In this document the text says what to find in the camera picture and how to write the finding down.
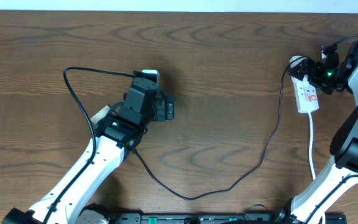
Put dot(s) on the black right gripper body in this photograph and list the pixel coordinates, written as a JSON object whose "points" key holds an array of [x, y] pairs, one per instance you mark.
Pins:
{"points": [[325, 78]]}

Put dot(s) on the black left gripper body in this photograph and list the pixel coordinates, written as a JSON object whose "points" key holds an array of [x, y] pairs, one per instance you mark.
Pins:
{"points": [[164, 110]]}

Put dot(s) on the Galaxy S25 Ultra smartphone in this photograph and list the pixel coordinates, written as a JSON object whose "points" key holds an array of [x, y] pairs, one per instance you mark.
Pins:
{"points": [[100, 114]]}

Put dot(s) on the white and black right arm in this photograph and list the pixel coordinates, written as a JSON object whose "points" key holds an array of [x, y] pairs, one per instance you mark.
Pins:
{"points": [[341, 171]]}

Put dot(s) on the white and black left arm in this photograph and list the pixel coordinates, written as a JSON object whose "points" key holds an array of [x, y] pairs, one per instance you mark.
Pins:
{"points": [[114, 136]]}

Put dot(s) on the white power strip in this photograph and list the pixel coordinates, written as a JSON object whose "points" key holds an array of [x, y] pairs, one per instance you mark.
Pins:
{"points": [[305, 95]]}

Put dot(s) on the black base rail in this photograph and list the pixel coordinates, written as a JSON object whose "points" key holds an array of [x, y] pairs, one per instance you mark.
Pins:
{"points": [[137, 218]]}

